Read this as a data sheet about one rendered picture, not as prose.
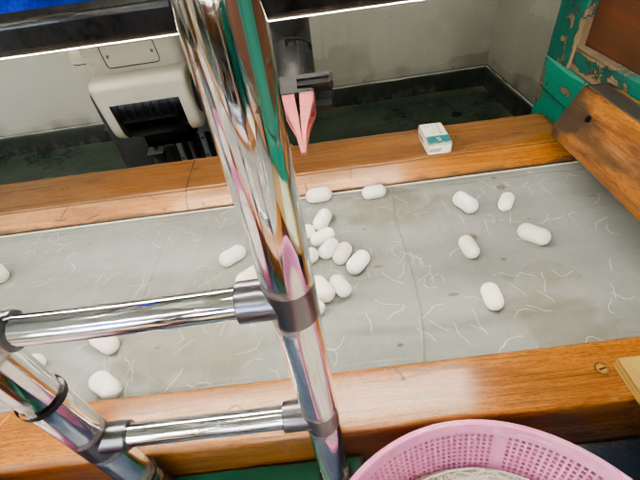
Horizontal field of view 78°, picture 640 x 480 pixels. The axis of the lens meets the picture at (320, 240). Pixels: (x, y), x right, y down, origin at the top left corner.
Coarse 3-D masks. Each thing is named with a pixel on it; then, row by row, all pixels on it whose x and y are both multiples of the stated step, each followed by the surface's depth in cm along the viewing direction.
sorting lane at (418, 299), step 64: (448, 192) 57; (512, 192) 55; (576, 192) 54; (0, 256) 57; (64, 256) 56; (128, 256) 54; (192, 256) 53; (384, 256) 49; (448, 256) 48; (512, 256) 47; (576, 256) 46; (384, 320) 42; (448, 320) 42; (512, 320) 41; (576, 320) 40; (128, 384) 40; (192, 384) 39
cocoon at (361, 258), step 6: (360, 252) 47; (366, 252) 47; (354, 258) 47; (360, 258) 47; (366, 258) 47; (348, 264) 47; (354, 264) 46; (360, 264) 46; (366, 264) 47; (348, 270) 47; (354, 270) 46; (360, 270) 46
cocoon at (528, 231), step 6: (522, 228) 48; (528, 228) 47; (534, 228) 47; (540, 228) 47; (522, 234) 48; (528, 234) 47; (534, 234) 47; (540, 234) 46; (546, 234) 46; (528, 240) 48; (534, 240) 47; (540, 240) 46; (546, 240) 46
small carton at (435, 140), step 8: (424, 128) 62; (432, 128) 62; (440, 128) 61; (424, 136) 60; (432, 136) 60; (440, 136) 60; (448, 136) 59; (424, 144) 61; (432, 144) 59; (440, 144) 59; (448, 144) 59; (432, 152) 60; (440, 152) 60
